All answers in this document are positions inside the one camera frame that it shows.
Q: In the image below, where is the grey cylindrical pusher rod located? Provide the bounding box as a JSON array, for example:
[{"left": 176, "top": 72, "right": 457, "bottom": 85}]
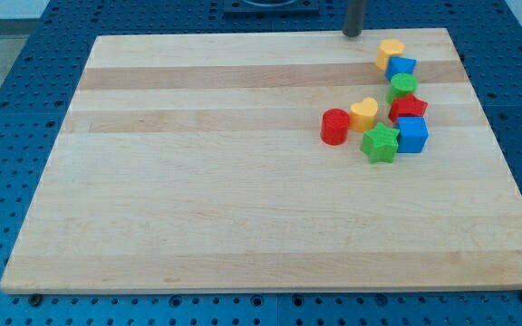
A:
[{"left": 342, "top": 0, "right": 367, "bottom": 37}]

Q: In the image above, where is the yellow heart block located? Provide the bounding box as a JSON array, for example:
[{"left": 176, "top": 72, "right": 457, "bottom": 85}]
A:
[{"left": 350, "top": 97, "right": 379, "bottom": 132}]

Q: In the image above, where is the green cylinder block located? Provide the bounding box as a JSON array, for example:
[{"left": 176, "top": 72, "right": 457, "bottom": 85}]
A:
[{"left": 386, "top": 72, "right": 418, "bottom": 104}]

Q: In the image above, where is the red cylinder block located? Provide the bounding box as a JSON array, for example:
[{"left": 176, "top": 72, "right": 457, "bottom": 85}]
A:
[{"left": 320, "top": 108, "right": 350, "bottom": 146}]

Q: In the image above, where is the red star block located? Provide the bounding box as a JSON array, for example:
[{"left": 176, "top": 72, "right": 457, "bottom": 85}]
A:
[{"left": 388, "top": 94, "right": 429, "bottom": 123}]

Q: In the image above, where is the green star block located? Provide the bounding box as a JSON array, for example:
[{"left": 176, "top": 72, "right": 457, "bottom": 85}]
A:
[{"left": 360, "top": 122, "right": 400, "bottom": 164}]

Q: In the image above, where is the blue cube block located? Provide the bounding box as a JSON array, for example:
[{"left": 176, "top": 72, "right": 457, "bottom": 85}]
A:
[{"left": 396, "top": 117, "right": 429, "bottom": 153}]

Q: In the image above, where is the wooden board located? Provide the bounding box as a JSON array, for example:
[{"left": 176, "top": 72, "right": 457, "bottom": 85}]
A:
[{"left": 0, "top": 28, "right": 522, "bottom": 294}]

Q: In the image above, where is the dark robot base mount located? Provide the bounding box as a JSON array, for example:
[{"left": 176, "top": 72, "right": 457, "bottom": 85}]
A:
[{"left": 222, "top": 0, "right": 320, "bottom": 16}]

